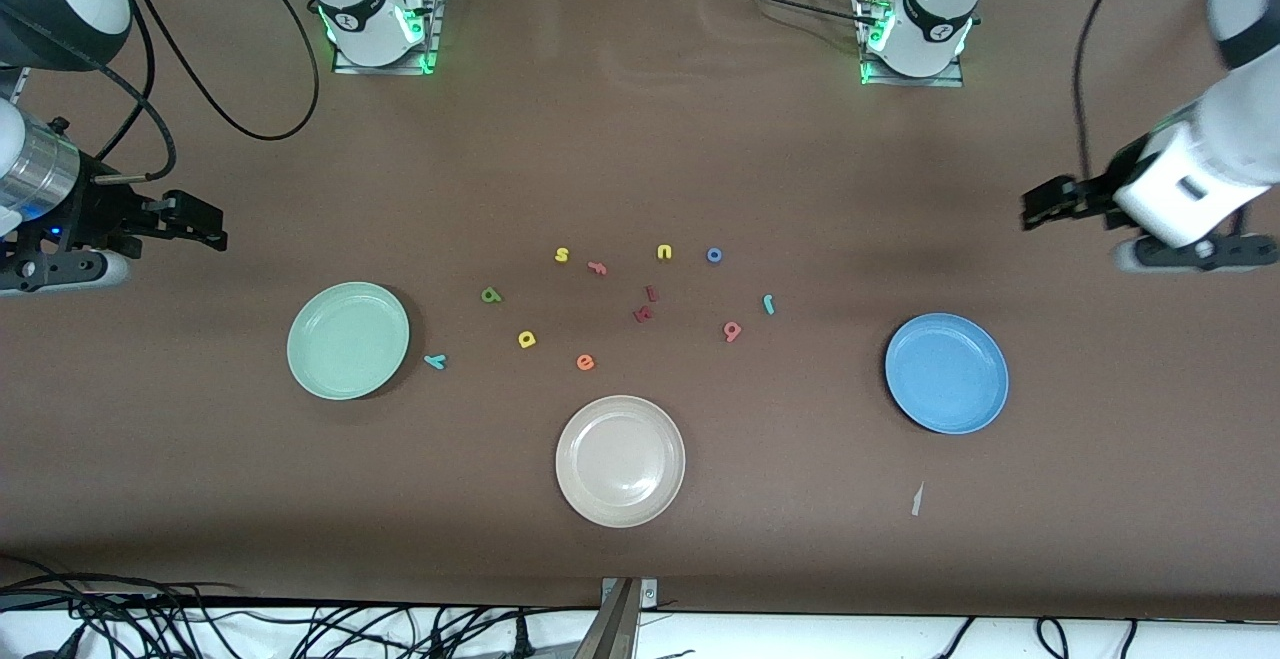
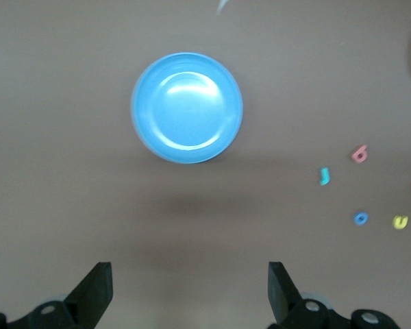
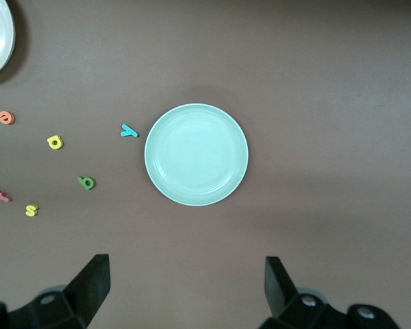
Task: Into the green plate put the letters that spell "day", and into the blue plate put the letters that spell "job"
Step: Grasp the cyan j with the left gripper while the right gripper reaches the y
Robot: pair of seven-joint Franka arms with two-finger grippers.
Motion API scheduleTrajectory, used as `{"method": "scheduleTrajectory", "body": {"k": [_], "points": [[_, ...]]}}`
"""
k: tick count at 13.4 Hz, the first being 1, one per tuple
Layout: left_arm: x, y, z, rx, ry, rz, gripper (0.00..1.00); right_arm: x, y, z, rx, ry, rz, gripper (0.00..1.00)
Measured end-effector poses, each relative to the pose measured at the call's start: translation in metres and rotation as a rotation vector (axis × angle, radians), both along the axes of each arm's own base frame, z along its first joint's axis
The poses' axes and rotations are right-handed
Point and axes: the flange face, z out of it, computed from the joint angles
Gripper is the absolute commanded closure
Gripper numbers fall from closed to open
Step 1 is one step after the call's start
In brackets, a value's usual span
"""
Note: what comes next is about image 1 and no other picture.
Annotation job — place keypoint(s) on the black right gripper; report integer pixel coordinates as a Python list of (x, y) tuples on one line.
[(102, 207)]

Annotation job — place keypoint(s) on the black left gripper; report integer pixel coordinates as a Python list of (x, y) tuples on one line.
[(1098, 189)]

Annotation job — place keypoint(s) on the teal foam letter y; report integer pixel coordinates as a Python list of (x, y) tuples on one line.
[(435, 361)]

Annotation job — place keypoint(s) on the green foam letter a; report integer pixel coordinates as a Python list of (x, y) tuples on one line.
[(491, 294)]

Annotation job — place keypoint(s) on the pink foam letter g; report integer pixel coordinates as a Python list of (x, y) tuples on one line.
[(733, 331)]

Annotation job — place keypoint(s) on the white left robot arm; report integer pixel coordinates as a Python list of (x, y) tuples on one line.
[(1200, 154)]

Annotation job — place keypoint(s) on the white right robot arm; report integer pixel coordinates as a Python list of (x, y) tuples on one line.
[(360, 9)]

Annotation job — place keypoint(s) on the pale green plastic plate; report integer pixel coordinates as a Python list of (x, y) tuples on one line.
[(348, 341)]

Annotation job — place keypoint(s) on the blue plastic plate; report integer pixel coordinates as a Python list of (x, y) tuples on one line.
[(946, 373)]

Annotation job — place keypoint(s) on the white tape scrap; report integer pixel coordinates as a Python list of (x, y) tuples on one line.
[(917, 499)]

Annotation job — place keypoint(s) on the dark red foam letter k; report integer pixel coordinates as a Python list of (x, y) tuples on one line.
[(643, 314)]

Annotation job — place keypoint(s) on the beige plastic plate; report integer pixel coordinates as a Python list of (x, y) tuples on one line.
[(620, 461)]

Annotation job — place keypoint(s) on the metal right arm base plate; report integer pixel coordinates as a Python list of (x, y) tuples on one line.
[(435, 29)]

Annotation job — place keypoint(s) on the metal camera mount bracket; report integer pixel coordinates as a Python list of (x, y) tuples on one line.
[(620, 629)]

